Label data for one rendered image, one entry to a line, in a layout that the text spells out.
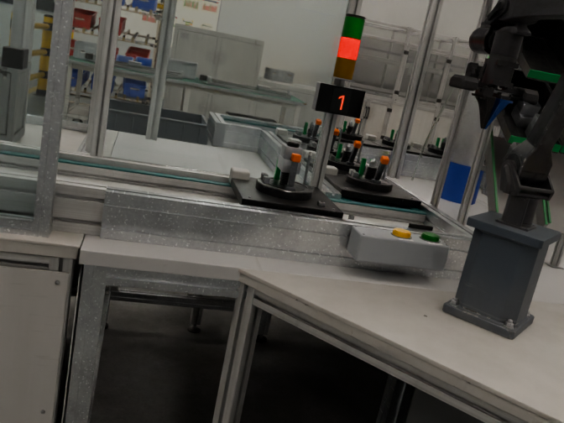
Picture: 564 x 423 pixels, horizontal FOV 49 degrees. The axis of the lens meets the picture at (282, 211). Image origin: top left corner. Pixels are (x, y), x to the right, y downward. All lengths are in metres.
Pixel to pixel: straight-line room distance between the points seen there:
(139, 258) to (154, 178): 0.36
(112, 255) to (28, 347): 0.26
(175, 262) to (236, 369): 0.27
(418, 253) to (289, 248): 0.28
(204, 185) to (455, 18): 11.59
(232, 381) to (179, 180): 0.51
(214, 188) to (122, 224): 0.34
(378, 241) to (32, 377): 0.77
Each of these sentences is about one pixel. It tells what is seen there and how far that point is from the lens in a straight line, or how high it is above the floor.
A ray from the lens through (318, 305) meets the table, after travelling 1.17.
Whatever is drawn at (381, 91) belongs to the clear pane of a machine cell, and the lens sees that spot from 10.65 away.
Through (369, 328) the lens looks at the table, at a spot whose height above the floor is 0.86.
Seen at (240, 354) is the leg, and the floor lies 0.67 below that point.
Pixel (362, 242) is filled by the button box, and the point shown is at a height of 0.94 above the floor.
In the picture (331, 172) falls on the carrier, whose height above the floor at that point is 0.98.
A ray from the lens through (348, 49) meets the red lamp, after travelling 1.59.
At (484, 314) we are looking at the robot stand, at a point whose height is 0.88.
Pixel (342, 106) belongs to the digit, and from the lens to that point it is 1.60.
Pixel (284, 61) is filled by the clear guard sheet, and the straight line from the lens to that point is 1.61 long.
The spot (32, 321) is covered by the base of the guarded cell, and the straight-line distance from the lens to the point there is 1.34.
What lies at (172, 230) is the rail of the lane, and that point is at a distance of 1.31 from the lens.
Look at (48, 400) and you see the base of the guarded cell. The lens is 1.43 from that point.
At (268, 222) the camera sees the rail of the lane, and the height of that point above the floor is 0.94.
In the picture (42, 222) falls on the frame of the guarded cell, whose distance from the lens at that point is 1.29.
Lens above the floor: 1.30
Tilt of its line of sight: 14 degrees down
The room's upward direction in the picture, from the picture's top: 11 degrees clockwise
